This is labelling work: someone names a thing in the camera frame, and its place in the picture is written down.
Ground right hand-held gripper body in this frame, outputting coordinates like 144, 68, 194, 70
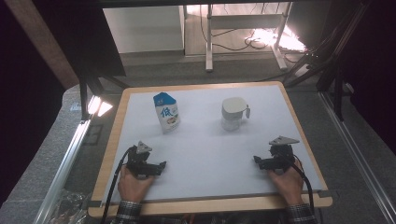
269, 135, 301, 172

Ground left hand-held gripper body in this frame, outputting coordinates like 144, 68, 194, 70
125, 140, 153, 180

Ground blue and white milk carton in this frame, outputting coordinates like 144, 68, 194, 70
152, 91, 181, 135

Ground clear cup with white lid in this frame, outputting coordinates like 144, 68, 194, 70
220, 96, 251, 133

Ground person's left hand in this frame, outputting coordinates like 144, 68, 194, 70
117, 164, 155, 203

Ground person's right hand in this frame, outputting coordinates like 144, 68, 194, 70
268, 166, 304, 206

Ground white table mat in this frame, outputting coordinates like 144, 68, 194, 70
101, 84, 323, 204

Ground black tripod stand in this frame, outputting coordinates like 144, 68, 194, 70
283, 0, 372, 122

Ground black metal stand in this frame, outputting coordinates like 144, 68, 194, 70
78, 71, 130, 120

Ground clear plastic bag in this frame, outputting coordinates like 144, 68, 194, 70
46, 189, 92, 224

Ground white cabinet panel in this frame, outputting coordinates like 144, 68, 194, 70
102, 6, 186, 55

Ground black board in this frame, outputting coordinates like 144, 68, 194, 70
62, 0, 127, 78

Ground brown wooden beam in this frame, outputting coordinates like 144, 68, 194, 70
4, 0, 80, 90

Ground right hand-held gripper black cable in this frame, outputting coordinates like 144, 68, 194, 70
290, 153, 316, 218

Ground aluminium rail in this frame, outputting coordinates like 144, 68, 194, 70
32, 119, 92, 224
318, 91, 396, 223

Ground black floor cables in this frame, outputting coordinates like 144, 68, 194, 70
199, 3, 309, 52

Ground white metal desk frame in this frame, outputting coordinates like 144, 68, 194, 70
205, 3, 289, 73

